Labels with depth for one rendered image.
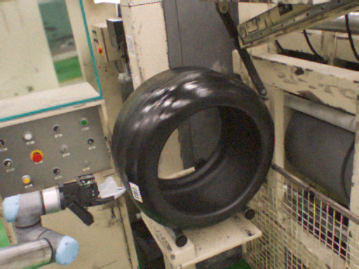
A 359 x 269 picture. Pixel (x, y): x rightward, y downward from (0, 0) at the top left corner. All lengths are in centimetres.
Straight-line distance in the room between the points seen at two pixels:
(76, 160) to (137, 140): 73
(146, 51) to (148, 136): 43
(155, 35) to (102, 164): 72
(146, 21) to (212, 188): 70
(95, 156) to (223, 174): 63
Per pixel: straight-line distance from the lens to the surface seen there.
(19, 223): 121
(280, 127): 176
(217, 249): 142
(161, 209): 120
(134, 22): 139
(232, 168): 153
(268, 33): 133
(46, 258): 111
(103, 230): 195
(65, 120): 172
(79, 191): 120
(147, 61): 142
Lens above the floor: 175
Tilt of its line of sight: 23 degrees down
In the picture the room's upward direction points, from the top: 7 degrees counter-clockwise
